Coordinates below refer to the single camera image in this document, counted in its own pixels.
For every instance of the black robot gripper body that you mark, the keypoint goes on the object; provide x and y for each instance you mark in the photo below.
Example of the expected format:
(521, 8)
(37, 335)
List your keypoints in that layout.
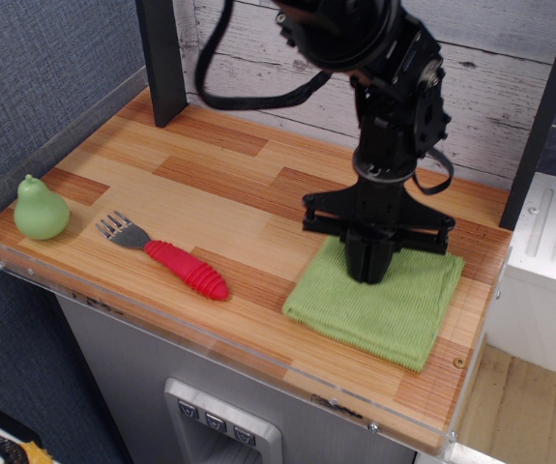
(377, 214)

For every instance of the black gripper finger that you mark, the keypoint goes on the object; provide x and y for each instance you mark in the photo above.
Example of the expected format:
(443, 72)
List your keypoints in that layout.
(356, 248)
(379, 256)

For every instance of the green cloth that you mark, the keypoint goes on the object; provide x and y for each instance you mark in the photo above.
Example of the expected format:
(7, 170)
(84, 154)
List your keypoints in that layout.
(396, 319)

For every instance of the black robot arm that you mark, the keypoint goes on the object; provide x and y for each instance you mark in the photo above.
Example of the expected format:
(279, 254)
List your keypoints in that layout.
(395, 68)

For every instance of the white toy sink unit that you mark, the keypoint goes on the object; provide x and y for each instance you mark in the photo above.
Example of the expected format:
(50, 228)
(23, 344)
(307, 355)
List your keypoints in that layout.
(521, 320)

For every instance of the silver dispenser panel with buttons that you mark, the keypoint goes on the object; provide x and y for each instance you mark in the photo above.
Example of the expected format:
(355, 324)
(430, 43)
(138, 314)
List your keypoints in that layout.
(210, 430)

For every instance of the grey toy fridge cabinet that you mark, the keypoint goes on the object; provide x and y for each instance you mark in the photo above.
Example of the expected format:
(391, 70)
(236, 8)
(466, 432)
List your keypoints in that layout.
(131, 364)

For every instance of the green toy pear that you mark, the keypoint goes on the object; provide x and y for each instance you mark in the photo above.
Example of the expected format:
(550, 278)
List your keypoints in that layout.
(40, 213)

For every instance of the yellow object at corner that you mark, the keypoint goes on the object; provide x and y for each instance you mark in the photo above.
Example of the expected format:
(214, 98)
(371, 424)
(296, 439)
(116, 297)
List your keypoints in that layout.
(36, 455)

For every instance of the black right vertical post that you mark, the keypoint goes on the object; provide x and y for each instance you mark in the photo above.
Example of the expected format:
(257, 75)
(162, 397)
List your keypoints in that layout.
(530, 159)

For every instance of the black vertical post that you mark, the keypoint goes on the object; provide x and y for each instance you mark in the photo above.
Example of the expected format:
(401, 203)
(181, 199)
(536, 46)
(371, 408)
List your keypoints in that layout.
(161, 50)
(530, 159)

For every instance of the red handled metal fork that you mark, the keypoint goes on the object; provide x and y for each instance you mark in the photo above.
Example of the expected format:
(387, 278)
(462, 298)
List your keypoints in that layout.
(195, 273)

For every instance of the black left vertical post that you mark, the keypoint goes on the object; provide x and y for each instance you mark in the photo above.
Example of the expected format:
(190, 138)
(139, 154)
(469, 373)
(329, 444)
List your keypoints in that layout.
(161, 50)

